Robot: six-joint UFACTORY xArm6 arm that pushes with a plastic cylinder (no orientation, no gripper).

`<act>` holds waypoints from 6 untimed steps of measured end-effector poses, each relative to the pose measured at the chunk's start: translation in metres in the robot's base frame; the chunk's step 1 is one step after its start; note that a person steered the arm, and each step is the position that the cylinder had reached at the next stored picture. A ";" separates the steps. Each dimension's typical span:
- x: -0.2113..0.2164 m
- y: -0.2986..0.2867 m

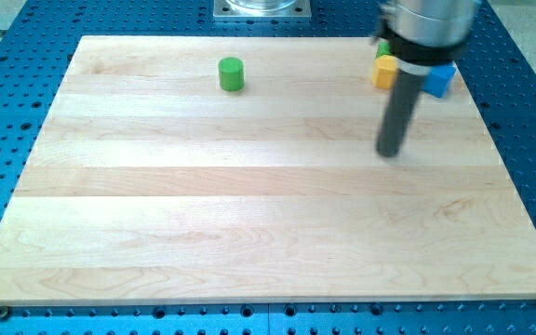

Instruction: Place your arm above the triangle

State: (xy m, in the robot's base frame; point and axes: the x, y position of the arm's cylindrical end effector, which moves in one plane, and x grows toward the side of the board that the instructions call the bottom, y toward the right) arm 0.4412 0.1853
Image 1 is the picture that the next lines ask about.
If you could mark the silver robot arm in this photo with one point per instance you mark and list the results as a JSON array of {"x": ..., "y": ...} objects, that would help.
[{"x": 423, "y": 34}]

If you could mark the green block behind arm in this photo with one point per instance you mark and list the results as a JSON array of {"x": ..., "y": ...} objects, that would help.
[{"x": 383, "y": 49}]

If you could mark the green cylinder block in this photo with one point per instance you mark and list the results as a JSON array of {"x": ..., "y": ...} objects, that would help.
[{"x": 231, "y": 74}]

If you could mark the light wooden board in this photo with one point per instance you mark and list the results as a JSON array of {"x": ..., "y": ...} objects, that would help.
[{"x": 150, "y": 184}]

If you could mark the yellow hexagon block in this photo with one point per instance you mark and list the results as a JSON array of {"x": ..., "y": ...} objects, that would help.
[{"x": 384, "y": 72}]

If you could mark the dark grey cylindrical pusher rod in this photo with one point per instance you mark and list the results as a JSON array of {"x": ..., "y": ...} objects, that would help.
[{"x": 398, "y": 112}]

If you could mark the blue block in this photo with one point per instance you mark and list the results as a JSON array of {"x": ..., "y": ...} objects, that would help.
[{"x": 438, "y": 80}]

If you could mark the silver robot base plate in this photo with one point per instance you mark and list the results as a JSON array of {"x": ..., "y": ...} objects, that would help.
[{"x": 234, "y": 9}]

